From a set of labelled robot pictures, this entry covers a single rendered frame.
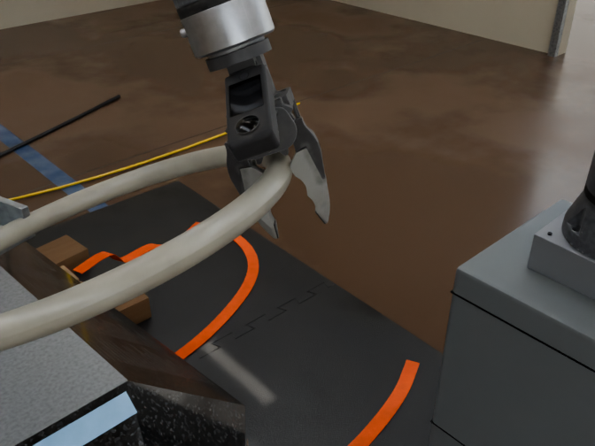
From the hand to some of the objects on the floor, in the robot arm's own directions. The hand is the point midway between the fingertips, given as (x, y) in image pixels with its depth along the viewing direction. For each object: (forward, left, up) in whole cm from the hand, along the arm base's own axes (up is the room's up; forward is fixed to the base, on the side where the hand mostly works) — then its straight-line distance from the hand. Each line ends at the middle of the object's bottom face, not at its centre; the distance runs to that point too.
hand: (297, 223), depth 73 cm
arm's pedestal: (-59, +26, -120) cm, 137 cm away
